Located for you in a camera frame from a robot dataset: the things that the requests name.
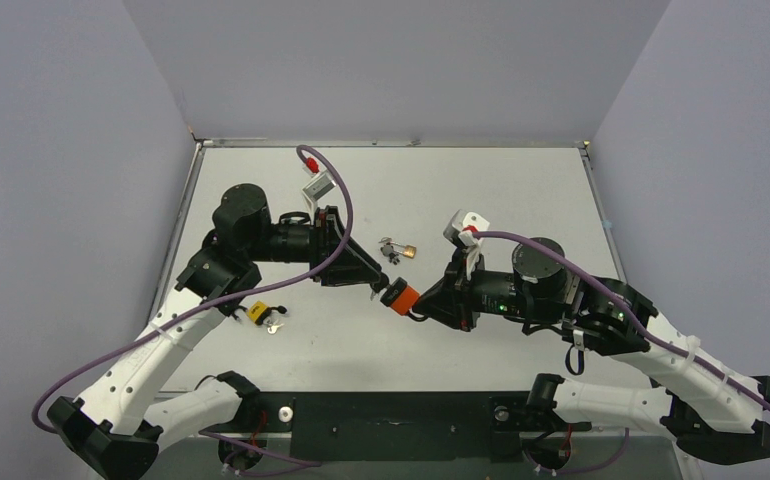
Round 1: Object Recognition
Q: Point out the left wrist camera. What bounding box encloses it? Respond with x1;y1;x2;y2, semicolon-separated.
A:
301;171;336;211

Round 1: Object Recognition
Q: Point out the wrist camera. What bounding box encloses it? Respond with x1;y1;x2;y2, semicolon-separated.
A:
301;171;336;211
443;210;490;280

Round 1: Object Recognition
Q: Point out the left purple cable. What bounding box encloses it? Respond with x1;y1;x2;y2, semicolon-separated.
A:
31;144;354;435

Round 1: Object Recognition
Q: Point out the brass padlock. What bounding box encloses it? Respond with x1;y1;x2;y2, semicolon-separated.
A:
379;237;417;259

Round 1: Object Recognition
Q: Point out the black key bunch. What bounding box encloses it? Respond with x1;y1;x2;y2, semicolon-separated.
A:
380;244;401;265

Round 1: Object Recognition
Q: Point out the orange black padlock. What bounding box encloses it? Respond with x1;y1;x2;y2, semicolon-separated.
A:
380;277;428;322

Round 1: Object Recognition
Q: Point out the yellow padlock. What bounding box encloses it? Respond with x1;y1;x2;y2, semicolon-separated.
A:
232;301;288;326

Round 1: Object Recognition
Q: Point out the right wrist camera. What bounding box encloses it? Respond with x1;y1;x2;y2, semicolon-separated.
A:
443;210;490;280

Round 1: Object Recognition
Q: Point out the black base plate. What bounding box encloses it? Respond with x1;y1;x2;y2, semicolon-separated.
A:
209;391;591;463

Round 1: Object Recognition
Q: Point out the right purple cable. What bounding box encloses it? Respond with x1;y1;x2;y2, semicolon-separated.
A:
467;229;770;453

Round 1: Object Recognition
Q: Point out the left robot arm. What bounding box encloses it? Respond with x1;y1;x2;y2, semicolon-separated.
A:
47;184;388;479

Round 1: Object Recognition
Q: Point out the purple cable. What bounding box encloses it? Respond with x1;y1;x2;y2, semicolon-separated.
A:
467;229;770;453
31;144;354;435

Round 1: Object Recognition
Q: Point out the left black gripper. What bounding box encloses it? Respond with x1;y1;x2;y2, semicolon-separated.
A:
247;206;382;285

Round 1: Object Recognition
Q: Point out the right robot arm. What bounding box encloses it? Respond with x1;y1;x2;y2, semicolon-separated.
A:
412;233;770;465

